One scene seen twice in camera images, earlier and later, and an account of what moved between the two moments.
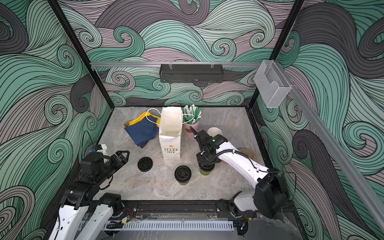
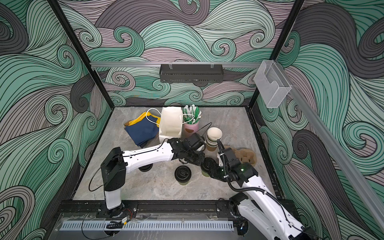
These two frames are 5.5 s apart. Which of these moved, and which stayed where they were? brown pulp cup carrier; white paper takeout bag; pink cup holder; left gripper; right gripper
Moved: right gripper; left gripper
Stayed: white paper takeout bag; pink cup holder; brown pulp cup carrier
